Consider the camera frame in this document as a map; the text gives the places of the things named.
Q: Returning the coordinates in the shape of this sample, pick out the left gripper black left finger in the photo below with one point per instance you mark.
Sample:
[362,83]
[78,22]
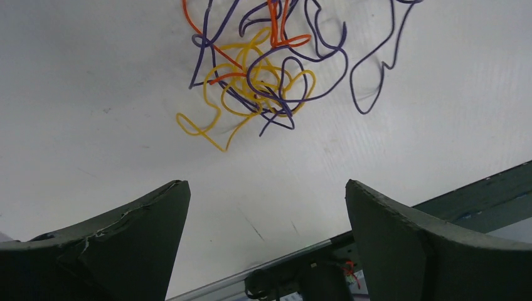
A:
[127,253]

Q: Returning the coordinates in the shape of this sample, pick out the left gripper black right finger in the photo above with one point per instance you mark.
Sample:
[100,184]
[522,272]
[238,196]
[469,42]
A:
[407,254]

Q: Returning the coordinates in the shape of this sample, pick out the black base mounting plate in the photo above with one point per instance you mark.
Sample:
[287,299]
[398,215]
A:
[327,273]

